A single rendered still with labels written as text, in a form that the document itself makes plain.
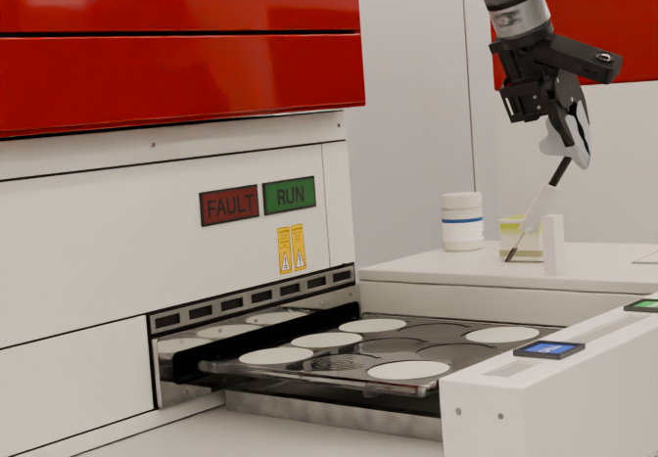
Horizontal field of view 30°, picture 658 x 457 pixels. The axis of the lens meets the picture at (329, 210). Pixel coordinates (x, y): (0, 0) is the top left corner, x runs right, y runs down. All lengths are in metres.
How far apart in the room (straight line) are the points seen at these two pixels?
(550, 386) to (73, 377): 0.63
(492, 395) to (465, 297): 0.67
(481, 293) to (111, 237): 0.57
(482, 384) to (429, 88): 3.62
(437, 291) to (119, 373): 0.53
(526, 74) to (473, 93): 3.35
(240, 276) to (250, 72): 0.29
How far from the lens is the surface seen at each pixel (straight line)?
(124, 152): 1.62
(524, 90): 1.67
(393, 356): 1.61
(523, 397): 1.18
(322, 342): 1.74
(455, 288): 1.86
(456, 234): 2.09
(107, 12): 1.55
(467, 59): 5.01
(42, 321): 1.54
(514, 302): 1.81
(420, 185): 4.70
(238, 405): 1.71
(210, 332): 1.71
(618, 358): 1.35
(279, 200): 1.82
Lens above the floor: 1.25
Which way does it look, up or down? 5 degrees down
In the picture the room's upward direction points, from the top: 4 degrees counter-clockwise
